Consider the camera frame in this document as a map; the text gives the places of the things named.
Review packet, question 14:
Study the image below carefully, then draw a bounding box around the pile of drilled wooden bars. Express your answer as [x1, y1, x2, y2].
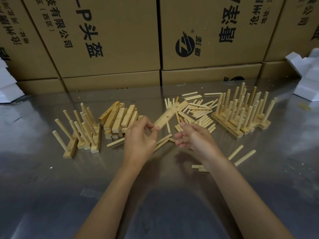
[98, 101, 144, 140]

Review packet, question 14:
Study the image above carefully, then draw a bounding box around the stack of white foam blocks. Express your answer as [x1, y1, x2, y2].
[0, 57, 25, 104]
[285, 48, 319, 102]

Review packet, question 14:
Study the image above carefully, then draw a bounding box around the stack of brown cardboard boxes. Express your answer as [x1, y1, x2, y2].
[0, 0, 319, 94]

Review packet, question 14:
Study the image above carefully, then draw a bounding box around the person's right hand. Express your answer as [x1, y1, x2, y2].
[173, 122, 224, 170]

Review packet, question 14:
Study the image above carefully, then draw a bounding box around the person's left hand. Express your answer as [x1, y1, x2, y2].
[123, 116, 161, 170]

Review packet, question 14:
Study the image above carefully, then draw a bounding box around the clear tape patch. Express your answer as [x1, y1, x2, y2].
[80, 188, 103, 198]

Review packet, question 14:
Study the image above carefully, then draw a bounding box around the person's right forearm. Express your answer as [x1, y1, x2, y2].
[207, 156, 294, 239]

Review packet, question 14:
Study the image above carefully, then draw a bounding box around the shiny metal table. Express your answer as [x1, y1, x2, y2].
[0, 79, 319, 239]

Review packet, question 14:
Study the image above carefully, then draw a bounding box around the pile of wooden dowels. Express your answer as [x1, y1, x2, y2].
[106, 91, 257, 173]

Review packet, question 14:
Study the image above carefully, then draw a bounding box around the person's left forearm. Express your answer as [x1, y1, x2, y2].
[74, 161, 145, 239]

